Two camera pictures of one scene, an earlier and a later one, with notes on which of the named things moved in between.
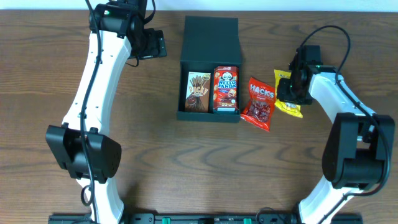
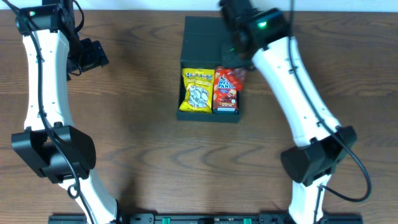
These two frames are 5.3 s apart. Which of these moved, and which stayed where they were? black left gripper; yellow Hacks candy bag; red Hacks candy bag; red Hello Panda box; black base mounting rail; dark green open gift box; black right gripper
Moved: black right gripper; red Hacks candy bag; black left gripper; yellow Hacks candy bag
Stayed: dark green open gift box; black base mounting rail; red Hello Panda box
